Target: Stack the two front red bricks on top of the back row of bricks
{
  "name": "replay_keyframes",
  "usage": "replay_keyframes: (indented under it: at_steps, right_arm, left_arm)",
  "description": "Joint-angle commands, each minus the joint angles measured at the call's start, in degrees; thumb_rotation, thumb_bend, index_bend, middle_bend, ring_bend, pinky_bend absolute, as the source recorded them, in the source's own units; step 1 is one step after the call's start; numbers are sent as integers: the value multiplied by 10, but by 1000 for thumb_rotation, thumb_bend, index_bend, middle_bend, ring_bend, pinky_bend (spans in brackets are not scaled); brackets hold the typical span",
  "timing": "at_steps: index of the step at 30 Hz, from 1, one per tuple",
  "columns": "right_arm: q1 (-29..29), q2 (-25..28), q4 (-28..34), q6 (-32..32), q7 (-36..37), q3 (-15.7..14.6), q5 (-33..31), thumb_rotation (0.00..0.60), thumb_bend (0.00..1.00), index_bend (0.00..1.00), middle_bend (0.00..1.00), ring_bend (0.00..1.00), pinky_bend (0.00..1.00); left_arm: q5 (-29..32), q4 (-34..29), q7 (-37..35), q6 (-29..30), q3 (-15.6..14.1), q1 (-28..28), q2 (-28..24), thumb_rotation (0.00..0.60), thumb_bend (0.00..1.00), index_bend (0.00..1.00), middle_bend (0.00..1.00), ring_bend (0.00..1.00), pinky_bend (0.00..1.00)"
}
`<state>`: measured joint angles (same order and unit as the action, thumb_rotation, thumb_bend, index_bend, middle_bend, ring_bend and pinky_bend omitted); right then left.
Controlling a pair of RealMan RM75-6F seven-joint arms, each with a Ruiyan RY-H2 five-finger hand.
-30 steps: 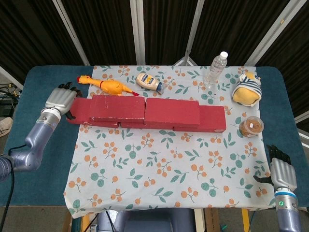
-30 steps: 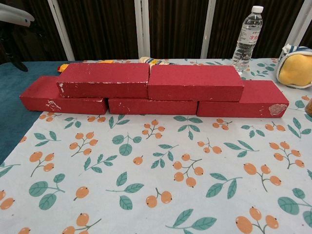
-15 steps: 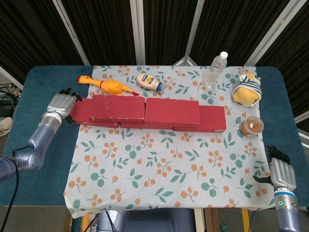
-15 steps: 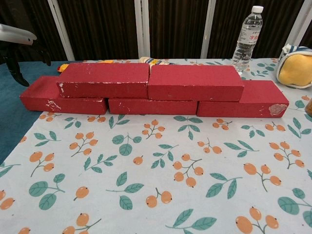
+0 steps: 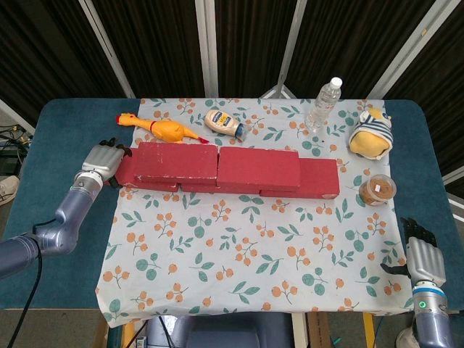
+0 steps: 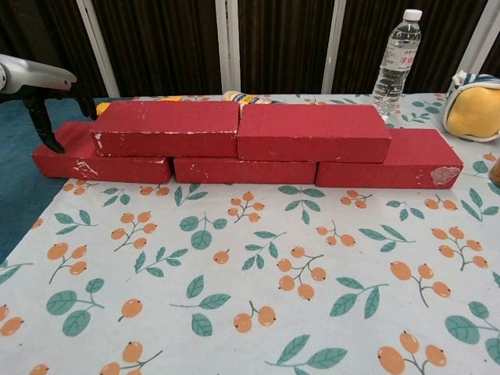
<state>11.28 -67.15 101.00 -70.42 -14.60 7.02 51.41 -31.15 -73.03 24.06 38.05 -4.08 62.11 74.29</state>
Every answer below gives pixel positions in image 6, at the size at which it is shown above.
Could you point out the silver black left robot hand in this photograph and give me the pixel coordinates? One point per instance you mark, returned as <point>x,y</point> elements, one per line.
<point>35,76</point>

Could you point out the red rectangular block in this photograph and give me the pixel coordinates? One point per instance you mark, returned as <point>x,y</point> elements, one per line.
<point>242,172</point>
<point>312,127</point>
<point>168,121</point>

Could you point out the yellow rubber chicken toy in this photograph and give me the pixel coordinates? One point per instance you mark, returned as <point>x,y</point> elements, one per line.
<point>102,108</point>

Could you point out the teal felt table cover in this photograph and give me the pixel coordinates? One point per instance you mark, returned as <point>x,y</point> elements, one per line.
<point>15,191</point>

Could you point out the red block with white scratches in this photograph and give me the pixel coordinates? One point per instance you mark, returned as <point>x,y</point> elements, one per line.
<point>125,170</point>

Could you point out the dark pleated curtain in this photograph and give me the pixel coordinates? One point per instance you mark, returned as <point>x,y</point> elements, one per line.
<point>164,47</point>

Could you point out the mayonnaise squeeze bottle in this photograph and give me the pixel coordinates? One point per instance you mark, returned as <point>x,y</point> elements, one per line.
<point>234,97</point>

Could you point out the floral fruit print tablecloth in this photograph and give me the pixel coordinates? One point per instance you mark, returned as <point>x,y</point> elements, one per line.
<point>273,273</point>

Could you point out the clear plastic water bottle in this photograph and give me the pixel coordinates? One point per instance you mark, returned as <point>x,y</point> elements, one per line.
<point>390,70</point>

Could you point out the red block with chipped corner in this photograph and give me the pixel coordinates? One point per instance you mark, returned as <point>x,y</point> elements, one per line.
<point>390,172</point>

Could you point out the yellow plush with striped hat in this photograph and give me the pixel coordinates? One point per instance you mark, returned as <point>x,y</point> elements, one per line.
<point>472,109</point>

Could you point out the clear jar of brown snacks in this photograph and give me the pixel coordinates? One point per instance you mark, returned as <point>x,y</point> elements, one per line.
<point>496,170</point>

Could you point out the white metal frame post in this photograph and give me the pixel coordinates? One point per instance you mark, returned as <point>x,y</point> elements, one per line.
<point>334,47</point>
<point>97,51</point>
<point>227,47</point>
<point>482,23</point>

